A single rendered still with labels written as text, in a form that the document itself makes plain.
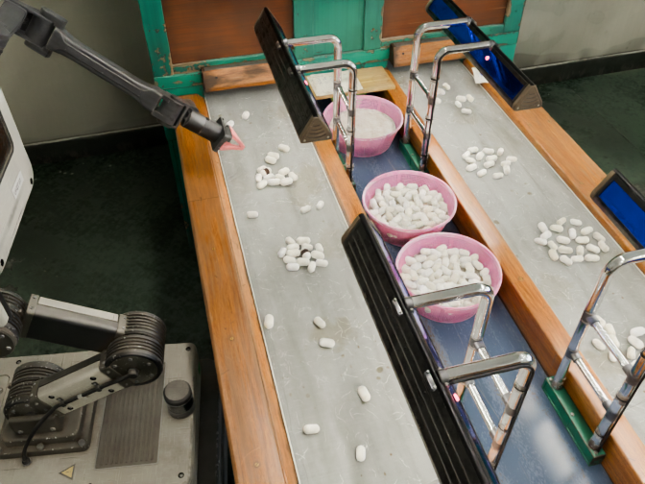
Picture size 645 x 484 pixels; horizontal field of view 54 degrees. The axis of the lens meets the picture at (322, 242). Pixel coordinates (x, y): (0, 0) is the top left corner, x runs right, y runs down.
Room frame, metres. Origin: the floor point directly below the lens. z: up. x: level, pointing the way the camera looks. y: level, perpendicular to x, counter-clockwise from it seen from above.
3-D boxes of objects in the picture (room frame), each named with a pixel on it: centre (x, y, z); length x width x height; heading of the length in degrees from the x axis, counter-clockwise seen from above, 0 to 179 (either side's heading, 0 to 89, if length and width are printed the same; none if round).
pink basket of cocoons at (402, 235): (1.38, -0.25, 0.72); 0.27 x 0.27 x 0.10
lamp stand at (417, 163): (1.68, -0.37, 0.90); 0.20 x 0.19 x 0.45; 15
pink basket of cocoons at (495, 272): (1.11, -0.32, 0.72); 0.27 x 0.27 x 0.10
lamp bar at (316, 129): (1.57, 0.09, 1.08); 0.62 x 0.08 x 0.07; 15
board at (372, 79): (2.01, -0.08, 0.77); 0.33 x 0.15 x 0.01; 105
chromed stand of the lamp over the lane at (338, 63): (1.58, 0.01, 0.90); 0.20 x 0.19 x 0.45; 15
